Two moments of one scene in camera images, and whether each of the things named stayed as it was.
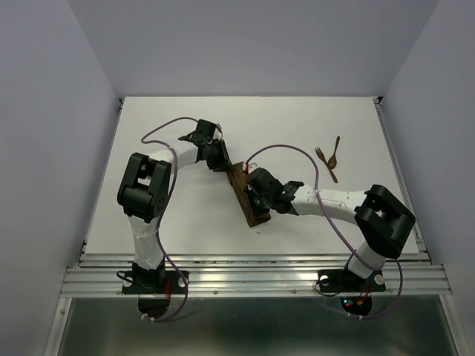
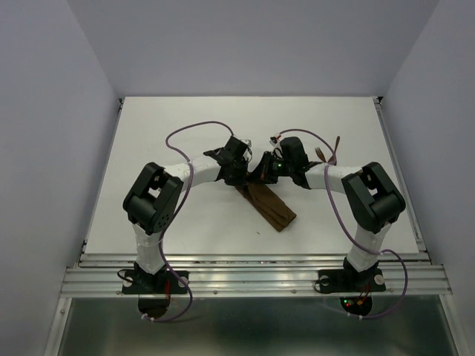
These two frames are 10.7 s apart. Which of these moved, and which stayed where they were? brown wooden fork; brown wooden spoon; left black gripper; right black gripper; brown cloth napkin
Moved: left black gripper; right black gripper; brown cloth napkin
Stayed: brown wooden fork; brown wooden spoon
